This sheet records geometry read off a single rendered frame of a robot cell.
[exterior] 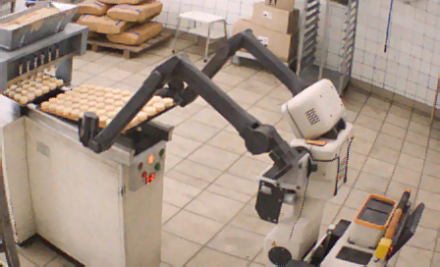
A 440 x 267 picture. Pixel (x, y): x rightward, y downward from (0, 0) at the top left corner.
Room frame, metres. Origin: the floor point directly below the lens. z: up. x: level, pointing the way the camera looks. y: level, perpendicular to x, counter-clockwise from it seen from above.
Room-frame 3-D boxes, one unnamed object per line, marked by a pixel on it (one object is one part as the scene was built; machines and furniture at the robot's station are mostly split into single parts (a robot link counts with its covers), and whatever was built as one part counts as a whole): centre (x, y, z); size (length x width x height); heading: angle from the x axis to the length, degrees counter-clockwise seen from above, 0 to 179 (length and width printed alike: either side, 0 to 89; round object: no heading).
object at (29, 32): (2.54, 1.05, 1.25); 0.56 x 0.29 x 0.14; 154
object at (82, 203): (2.32, 0.60, 0.45); 0.70 x 0.34 x 0.90; 64
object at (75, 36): (2.54, 1.05, 1.01); 0.72 x 0.33 x 0.34; 154
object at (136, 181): (2.17, 0.27, 0.77); 0.24 x 0.04 x 0.14; 154
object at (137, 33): (6.16, 1.04, 0.19); 0.72 x 0.42 x 0.15; 162
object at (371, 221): (1.72, -0.63, 0.87); 0.23 x 0.15 x 0.11; 153
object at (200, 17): (6.12, 0.29, 0.23); 0.45 x 0.45 x 0.46; 59
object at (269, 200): (1.90, -0.27, 0.92); 0.28 x 0.16 x 0.22; 153
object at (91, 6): (6.38, 1.56, 0.47); 0.72 x 0.42 x 0.17; 158
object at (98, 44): (6.26, 1.33, 0.06); 1.20 x 0.80 x 0.11; 70
